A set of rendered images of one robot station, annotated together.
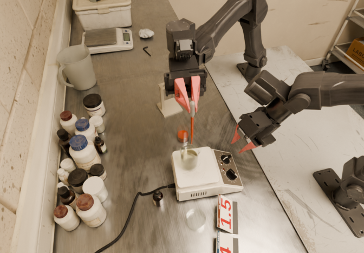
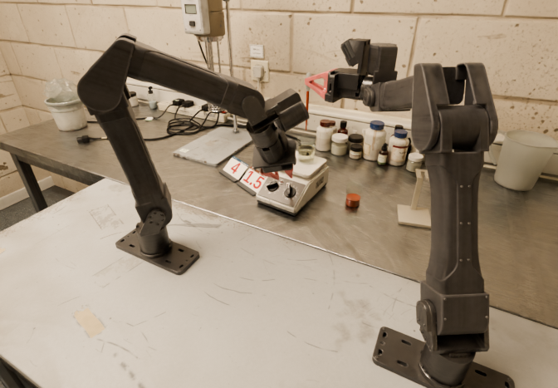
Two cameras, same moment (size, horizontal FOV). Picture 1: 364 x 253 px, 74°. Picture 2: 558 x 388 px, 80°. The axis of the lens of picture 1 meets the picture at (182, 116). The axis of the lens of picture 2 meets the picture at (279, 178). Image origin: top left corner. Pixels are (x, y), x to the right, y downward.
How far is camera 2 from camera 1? 1.15 m
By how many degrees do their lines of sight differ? 91
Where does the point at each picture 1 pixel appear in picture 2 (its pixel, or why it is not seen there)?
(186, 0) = not seen: outside the picture
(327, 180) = (180, 255)
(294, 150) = (235, 269)
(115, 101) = not seen: hidden behind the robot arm
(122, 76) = (521, 210)
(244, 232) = (232, 186)
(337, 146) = (178, 321)
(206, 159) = (298, 169)
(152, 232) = not seen: hidden behind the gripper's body
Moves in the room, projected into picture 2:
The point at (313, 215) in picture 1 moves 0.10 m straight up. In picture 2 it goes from (183, 223) to (177, 190)
